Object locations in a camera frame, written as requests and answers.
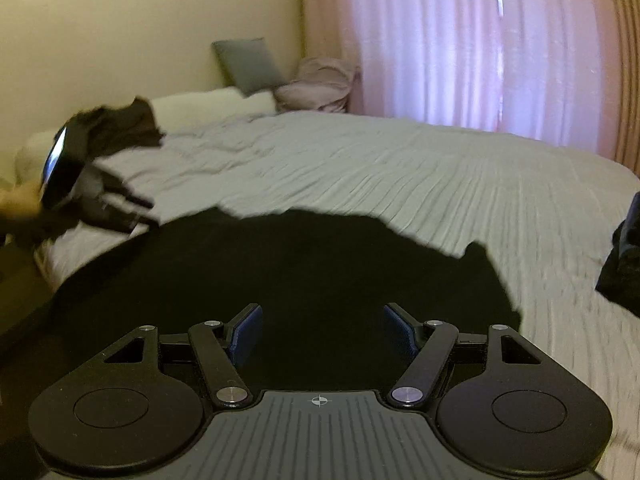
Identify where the black garment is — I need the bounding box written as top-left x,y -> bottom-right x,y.
43,208 -> 521,389

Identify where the black folded clothes pile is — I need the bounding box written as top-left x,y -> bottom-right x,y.
596,193 -> 640,316

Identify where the person left hand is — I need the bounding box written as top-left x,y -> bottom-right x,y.
1,180 -> 79,250

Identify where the dark brown garment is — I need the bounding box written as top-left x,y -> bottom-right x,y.
64,96 -> 164,160

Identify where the white pillow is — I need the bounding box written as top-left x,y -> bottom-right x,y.
13,87 -> 277,183

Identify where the white striped bed cover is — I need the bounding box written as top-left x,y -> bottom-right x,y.
48,112 -> 639,479

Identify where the grey cushion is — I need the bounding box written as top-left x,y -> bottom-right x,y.
212,38 -> 288,96

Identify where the pink curtain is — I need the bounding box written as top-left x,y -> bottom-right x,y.
303,0 -> 639,170

